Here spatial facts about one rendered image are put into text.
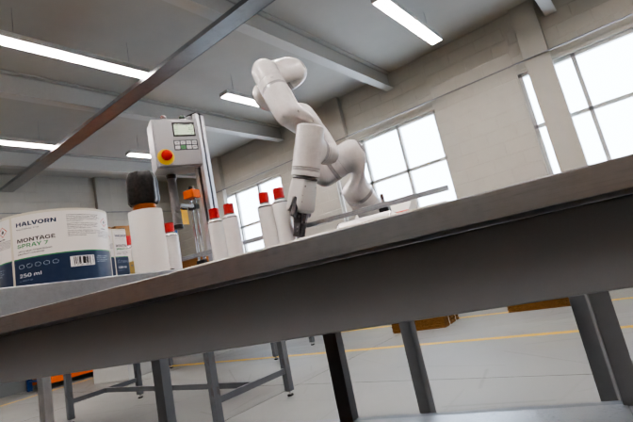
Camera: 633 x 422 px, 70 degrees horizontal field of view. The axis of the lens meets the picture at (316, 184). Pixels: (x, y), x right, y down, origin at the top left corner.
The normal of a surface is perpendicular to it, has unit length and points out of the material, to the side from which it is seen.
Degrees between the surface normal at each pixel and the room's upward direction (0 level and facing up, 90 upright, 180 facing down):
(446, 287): 90
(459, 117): 90
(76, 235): 90
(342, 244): 90
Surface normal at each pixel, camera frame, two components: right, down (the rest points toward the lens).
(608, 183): -0.44, -0.09
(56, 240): 0.50, -0.28
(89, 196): 0.77, -0.29
